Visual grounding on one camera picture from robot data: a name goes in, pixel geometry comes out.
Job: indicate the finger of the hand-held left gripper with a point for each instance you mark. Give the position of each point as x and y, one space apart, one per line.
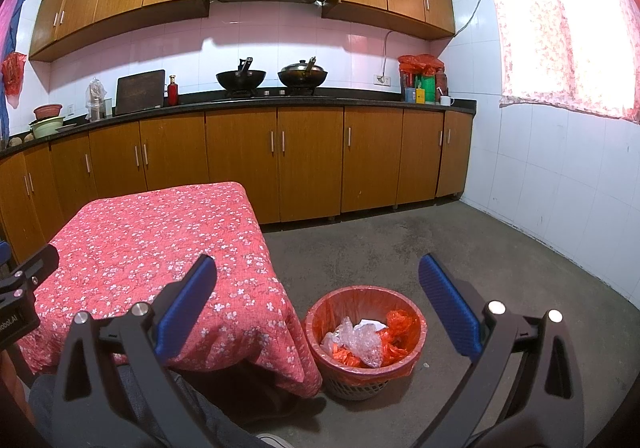
35 264
4 255

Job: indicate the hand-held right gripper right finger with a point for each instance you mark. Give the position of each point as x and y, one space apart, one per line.
450 308

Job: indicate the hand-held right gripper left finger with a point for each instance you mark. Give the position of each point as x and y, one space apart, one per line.
187 308

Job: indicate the orange-red plastic bag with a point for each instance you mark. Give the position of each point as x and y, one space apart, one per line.
340 357
400 328

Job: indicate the white plastic scrap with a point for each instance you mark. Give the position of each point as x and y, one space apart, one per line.
370 325

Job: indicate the clear bubble wrap bag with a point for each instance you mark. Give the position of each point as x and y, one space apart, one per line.
362 345

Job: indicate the translucent white plastic bag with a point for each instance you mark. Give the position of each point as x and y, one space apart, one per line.
332 340

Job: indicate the red plastic waste basket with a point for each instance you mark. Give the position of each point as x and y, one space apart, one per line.
320 368

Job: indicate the person's left hand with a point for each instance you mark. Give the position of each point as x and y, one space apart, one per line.
10 380

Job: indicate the red floral tablecloth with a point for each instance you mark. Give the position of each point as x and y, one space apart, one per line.
150 238

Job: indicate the pink and blue curtain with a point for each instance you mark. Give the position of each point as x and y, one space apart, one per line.
10 23

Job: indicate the green basin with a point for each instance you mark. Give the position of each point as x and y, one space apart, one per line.
47 128

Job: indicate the red hanging plastic bag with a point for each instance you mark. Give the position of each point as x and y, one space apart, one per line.
13 78

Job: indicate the pink basin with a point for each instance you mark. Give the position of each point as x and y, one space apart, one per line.
48 111

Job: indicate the person's shoe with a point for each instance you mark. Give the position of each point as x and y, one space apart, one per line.
274 440

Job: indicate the wooden base cabinets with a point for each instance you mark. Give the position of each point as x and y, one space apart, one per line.
240 158

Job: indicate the plastic-wrapped jar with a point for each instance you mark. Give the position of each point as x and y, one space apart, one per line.
96 100

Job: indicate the dark cutting board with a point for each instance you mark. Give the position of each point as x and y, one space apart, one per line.
140 92

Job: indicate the white cup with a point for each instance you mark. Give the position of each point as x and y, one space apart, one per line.
445 101

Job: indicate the red bottle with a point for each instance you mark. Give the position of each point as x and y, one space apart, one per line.
173 93

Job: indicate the blue and yellow pack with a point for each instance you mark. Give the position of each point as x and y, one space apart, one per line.
411 95

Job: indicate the green box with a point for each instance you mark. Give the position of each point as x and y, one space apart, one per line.
426 88

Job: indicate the black kitchen countertop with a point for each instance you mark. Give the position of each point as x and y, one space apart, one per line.
350 102

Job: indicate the black open wok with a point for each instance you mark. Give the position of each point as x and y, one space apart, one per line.
241 78

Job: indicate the red bag over condiments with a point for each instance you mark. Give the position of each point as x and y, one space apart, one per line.
420 63

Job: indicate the black wok with lid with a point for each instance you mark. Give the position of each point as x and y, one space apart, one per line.
302 74

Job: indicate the white floral window curtain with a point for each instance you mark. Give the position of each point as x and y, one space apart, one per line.
565 28

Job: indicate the white wall socket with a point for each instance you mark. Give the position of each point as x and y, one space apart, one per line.
383 79

